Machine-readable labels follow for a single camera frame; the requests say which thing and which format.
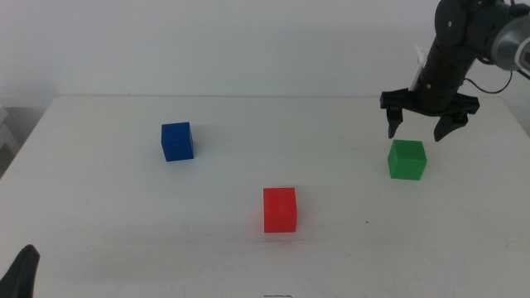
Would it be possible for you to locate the blue cube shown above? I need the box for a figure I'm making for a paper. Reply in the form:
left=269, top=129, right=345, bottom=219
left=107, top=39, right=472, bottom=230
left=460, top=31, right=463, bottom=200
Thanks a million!
left=161, top=121, right=195, bottom=163

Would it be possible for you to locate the green cube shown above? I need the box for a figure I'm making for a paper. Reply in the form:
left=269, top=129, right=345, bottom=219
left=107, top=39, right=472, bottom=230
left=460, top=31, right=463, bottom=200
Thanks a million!
left=387, top=139, right=428, bottom=181

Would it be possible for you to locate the red cube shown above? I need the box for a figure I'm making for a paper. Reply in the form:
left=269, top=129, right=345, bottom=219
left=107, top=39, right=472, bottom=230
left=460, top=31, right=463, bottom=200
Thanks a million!
left=263, top=187, right=298, bottom=234

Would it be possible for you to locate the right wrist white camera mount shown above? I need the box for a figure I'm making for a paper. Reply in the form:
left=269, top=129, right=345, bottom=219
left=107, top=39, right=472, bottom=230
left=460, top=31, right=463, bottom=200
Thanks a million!
left=407, top=44, right=428, bottom=93

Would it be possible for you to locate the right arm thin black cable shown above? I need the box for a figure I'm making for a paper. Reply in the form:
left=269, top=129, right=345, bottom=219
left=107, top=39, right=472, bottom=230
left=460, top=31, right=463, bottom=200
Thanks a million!
left=462, top=68, right=530, bottom=95

